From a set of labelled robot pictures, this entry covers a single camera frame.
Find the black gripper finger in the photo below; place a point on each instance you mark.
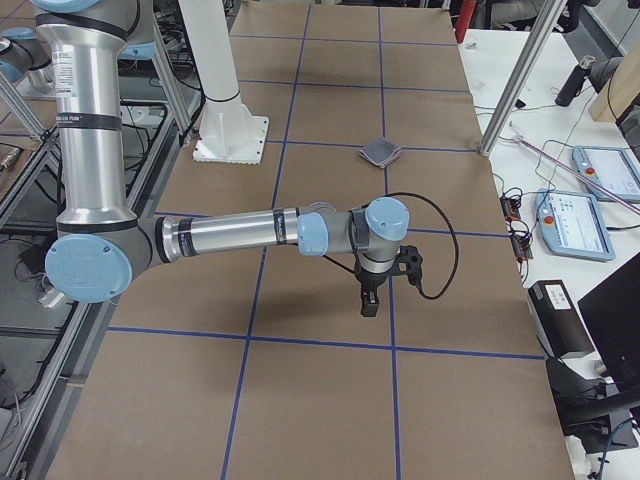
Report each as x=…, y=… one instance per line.
x=372, y=304
x=365, y=303

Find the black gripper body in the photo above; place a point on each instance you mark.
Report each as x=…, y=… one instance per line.
x=370, y=280

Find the pink and grey towel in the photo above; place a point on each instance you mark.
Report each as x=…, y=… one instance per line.
x=380, y=152

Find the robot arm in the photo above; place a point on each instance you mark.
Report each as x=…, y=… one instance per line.
x=103, y=244

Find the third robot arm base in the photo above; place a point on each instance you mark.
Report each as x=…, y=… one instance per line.
x=24, y=60

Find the small circuit board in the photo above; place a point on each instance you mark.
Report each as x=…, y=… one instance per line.
x=518, y=230

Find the black box with label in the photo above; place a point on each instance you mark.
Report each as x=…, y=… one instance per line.
x=563, y=333

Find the reacher grabber stick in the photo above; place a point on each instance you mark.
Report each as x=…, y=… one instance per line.
x=520, y=140

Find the near blue teach pendant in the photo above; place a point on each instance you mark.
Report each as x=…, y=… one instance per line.
x=572, y=225

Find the blue teach pendant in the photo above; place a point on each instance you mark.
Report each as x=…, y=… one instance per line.
x=611, y=168
x=572, y=225

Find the black monitor with stand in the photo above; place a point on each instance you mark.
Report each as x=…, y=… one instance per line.
x=596, y=412

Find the far blue teach pendant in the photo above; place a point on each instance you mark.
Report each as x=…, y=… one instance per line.
x=611, y=168

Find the black water bottle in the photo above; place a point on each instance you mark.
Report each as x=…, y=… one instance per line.
x=574, y=83

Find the red cylinder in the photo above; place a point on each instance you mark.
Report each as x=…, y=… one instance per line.
x=463, y=21

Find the seated person in grey shirt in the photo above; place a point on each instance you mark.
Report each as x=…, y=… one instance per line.
x=514, y=13

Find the white power strip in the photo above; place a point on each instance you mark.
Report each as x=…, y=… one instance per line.
x=51, y=298

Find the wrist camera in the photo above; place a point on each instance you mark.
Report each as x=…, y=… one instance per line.
x=408, y=263

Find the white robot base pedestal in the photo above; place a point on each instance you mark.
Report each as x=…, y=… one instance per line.
x=228, y=131

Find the aluminium frame rail structure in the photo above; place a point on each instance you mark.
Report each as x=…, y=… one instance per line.
x=36, y=342

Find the aluminium frame post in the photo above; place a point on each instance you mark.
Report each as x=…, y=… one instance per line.
x=536, y=40

